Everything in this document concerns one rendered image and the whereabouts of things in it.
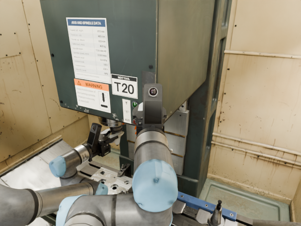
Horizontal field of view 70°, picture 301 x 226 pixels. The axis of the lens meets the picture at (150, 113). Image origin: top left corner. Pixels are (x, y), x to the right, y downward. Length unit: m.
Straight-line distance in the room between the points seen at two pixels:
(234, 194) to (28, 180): 1.68
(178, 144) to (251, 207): 0.85
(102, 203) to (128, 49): 0.43
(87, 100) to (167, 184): 0.55
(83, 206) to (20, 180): 1.58
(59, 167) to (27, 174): 1.12
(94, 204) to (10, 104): 1.52
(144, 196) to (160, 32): 0.43
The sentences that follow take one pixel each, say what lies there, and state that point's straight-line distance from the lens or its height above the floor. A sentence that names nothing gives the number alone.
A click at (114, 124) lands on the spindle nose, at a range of 0.99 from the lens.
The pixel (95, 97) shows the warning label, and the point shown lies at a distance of 0.80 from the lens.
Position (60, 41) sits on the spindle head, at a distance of 0.85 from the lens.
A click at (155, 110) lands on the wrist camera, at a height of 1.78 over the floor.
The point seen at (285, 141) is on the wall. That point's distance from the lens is 1.80.
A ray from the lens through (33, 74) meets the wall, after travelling 1.96.
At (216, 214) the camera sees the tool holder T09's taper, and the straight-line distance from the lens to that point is 0.96.
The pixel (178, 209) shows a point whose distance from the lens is 1.02.
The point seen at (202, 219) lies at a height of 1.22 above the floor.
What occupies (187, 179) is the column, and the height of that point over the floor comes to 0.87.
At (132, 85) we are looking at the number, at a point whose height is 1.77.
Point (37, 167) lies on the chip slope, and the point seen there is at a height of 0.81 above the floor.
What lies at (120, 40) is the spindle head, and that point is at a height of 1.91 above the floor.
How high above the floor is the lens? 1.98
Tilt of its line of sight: 25 degrees down
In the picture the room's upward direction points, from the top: straight up
